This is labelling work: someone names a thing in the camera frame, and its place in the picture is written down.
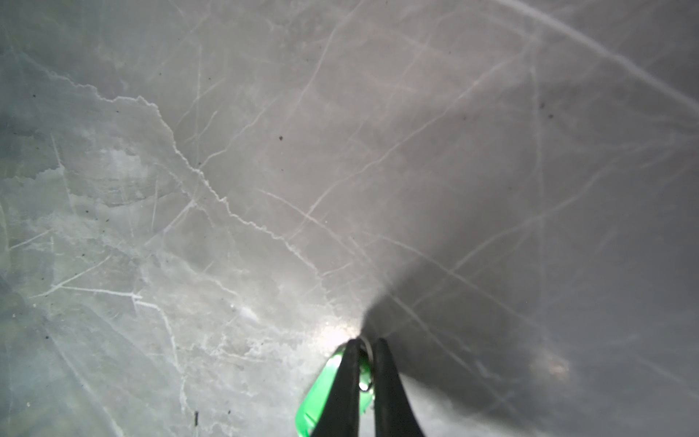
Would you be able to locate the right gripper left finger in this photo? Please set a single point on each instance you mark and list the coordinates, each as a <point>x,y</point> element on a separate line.
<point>340,416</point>

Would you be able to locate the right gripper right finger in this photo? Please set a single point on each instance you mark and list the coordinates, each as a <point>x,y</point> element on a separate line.
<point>392,409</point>

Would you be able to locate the key with green cover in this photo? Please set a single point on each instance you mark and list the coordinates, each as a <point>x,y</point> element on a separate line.
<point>312,406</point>

